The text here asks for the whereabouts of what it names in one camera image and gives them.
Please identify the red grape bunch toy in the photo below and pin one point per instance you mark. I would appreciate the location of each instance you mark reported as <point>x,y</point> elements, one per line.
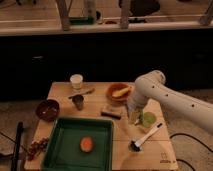
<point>36,148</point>

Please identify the small metal cup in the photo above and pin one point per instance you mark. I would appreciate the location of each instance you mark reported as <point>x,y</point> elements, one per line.
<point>78,101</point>

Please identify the white handled black brush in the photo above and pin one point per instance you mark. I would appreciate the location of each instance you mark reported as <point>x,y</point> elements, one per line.
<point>135,145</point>

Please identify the green plastic tray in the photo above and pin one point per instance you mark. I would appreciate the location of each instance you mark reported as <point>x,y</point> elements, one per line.
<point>63,151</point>

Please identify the green pear toy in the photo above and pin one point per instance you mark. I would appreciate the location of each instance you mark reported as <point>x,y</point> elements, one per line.
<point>146,119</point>

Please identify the orange round toy food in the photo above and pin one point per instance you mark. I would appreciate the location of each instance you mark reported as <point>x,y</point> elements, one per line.
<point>86,144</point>

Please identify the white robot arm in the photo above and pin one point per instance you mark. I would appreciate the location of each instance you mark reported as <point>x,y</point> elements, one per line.
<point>152,86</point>

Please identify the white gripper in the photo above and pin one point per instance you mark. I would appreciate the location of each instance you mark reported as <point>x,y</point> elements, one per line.
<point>134,113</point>

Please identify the yellow banana toy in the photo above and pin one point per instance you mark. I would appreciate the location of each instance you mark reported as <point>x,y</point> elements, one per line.
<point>121,92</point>

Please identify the dark brown bowl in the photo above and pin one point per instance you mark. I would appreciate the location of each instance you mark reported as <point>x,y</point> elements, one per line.
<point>48,110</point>

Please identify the white paper cup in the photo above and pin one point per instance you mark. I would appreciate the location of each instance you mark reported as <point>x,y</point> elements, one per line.
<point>76,81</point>

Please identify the black pole stand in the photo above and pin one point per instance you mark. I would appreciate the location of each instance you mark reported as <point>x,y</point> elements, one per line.
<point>16,149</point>

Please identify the black tan board eraser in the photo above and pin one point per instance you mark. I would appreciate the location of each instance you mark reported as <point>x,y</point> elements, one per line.
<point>110,112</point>

